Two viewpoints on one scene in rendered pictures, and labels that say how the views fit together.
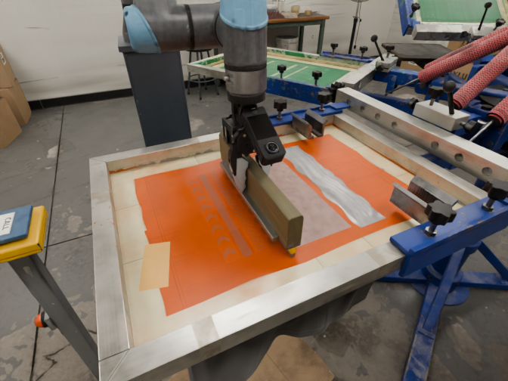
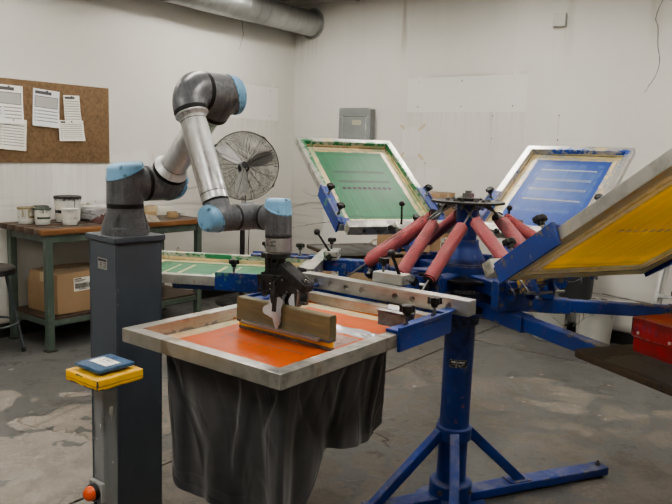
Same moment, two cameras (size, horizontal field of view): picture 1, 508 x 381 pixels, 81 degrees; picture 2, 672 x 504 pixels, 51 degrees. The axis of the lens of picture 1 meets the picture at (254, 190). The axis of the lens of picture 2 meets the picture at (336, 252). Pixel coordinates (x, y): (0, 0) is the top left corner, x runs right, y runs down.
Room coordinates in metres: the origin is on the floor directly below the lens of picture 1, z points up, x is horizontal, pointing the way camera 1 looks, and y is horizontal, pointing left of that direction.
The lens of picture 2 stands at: (-1.25, 0.78, 1.49)
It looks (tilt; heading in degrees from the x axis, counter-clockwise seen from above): 8 degrees down; 332
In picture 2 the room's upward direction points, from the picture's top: 2 degrees clockwise
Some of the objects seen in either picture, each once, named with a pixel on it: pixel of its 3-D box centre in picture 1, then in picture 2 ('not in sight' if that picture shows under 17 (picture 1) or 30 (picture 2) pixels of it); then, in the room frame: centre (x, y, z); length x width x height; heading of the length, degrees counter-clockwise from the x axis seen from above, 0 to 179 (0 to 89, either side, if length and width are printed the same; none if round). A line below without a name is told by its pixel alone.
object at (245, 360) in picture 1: (294, 324); (338, 427); (0.35, -0.09, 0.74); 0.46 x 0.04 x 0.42; 115
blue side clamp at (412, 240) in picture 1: (453, 230); (420, 329); (0.41, -0.39, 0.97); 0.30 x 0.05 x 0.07; 115
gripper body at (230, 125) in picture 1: (246, 121); (276, 273); (0.55, 0.02, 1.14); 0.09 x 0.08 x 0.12; 25
